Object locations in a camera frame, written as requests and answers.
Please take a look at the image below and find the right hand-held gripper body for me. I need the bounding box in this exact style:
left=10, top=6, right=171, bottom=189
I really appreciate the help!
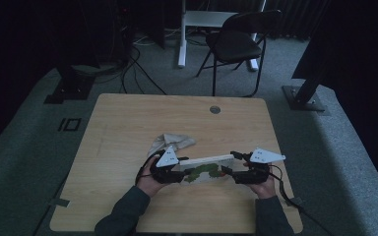
left=232, top=147, right=286, bottom=185

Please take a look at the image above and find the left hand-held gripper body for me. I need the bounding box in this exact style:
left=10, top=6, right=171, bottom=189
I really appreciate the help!
left=149, top=146, right=189, bottom=185

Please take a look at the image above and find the beige cloth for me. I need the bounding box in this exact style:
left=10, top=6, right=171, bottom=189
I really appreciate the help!
left=147, top=132, right=197, bottom=158

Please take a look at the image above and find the white caterpillar picture book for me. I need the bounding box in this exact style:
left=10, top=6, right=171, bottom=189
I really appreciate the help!
left=178, top=154, right=237, bottom=186

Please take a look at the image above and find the person's left hand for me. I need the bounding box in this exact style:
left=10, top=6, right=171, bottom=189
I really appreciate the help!
left=136, top=156, right=168, bottom=199

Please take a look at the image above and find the person's right hand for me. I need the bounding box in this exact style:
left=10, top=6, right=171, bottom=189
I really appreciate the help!
left=244, top=161, right=277, bottom=200

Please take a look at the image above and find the grey tape strip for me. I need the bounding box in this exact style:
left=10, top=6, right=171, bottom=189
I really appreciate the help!
left=284, top=196, right=304, bottom=207
left=48, top=197, right=71, bottom=208

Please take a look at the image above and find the black slanted stand with base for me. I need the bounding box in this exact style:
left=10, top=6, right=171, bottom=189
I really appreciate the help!
left=282, top=65, right=328, bottom=113

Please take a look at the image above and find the black folding chair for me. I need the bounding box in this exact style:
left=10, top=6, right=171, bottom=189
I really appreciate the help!
left=195, top=9, right=284, bottom=98

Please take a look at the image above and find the black stand with square base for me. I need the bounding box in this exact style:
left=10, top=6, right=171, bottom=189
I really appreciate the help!
left=43, top=63, right=96, bottom=105

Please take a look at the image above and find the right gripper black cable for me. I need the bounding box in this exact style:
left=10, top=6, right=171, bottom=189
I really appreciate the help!
left=269, top=163, right=334, bottom=236

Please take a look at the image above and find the black floor cable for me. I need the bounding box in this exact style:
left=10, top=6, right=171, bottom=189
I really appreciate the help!
left=119, top=55, right=137, bottom=94
left=129, top=45, right=168, bottom=96

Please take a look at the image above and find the white desk frame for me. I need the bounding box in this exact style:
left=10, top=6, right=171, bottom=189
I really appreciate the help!
left=176, top=0, right=268, bottom=73

